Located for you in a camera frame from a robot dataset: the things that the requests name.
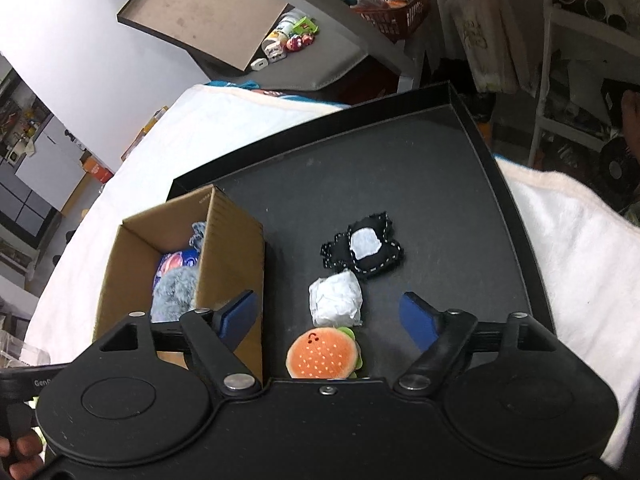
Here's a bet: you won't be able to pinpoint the person's left hand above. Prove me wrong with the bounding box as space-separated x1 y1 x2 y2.
0 432 48 480

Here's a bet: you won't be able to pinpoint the teal printed cloth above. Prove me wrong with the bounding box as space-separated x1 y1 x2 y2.
207 79 346 108

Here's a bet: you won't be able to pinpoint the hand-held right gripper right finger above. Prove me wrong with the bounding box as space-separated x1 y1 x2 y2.
393 291 566 395

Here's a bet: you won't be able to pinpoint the brown cardboard box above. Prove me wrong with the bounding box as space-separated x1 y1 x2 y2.
94 185 265 386

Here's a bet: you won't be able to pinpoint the white green can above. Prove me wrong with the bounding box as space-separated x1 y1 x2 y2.
262 12 301 48

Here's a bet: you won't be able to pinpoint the black tray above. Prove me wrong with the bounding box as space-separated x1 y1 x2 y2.
166 81 557 381

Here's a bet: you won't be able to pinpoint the grey cushion stool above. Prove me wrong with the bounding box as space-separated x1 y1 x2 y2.
200 10 371 92

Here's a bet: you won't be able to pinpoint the hamburger plush toy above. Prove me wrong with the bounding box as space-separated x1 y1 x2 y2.
285 326 364 380

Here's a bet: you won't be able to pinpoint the white shelf unit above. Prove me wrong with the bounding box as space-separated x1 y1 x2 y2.
527 0 640 153

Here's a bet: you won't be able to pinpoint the black white stitched plush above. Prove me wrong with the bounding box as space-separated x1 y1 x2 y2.
320 212 405 280

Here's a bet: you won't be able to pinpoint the white plastic bag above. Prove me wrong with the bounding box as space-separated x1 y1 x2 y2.
445 0 521 93

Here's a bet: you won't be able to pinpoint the grey plush ball pink star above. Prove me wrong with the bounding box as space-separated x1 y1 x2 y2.
151 266 201 323

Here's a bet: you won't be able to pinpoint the white kitchen cabinets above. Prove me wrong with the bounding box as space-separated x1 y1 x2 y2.
0 67 91 251

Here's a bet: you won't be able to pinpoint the brown framed board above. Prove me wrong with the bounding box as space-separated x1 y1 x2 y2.
116 0 291 72

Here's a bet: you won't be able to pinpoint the blue tissue packet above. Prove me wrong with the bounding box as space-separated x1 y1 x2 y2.
157 250 201 281

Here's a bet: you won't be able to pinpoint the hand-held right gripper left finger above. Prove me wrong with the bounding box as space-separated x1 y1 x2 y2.
92 290 262 397

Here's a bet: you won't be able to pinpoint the person's leg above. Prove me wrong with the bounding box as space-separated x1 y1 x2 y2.
620 89 640 146

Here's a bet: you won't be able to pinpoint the white tissue packet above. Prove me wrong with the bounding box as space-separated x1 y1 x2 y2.
308 269 362 327

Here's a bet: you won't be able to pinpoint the red plastic basket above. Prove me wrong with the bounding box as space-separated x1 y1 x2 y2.
352 0 436 43

